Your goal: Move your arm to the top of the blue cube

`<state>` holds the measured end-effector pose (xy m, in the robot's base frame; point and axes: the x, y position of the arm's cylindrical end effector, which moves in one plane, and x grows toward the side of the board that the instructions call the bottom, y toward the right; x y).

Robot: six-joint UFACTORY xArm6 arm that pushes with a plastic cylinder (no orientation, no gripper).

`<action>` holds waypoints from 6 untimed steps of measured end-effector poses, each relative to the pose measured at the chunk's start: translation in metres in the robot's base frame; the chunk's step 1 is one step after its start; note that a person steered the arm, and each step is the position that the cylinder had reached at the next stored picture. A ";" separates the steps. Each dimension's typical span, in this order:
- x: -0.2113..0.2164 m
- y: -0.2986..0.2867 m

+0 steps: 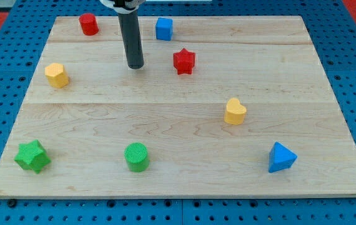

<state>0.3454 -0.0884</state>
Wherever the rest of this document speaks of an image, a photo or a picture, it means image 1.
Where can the black cylindrical robot arm stick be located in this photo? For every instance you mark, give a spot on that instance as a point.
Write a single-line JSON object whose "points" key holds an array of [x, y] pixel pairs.
{"points": [[129, 25]]}

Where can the blue cube block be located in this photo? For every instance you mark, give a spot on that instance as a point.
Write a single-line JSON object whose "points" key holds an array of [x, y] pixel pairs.
{"points": [[164, 29]]}

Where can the wooden board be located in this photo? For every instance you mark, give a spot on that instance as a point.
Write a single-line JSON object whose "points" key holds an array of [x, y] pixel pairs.
{"points": [[269, 63]]}

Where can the red star block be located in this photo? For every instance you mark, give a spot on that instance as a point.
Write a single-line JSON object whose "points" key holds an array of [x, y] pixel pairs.
{"points": [[184, 61]]}

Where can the yellow heart block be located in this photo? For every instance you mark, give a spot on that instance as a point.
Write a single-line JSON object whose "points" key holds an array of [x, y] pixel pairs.
{"points": [[234, 112]]}

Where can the green cylinder block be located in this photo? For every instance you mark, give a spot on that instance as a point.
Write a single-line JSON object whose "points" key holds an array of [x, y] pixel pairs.
{"points": [[136, 156]]}

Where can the blue triangle block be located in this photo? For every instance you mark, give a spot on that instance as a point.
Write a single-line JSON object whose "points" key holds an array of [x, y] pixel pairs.
{"points": [[280, 158]]}

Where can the red cylinder block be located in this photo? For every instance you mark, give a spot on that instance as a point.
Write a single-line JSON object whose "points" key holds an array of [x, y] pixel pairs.
{"points": [[88, 24]]}

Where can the yellow hexagon block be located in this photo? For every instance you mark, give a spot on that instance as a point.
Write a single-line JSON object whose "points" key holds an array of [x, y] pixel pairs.
{"points": [[56, 75]]}

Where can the green star block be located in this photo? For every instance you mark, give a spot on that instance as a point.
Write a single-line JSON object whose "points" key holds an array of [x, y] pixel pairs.
{"points": [[32, 156]]}

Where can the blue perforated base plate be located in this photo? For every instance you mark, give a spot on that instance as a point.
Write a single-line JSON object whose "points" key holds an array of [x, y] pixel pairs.
{"points": [[22, 39]]}

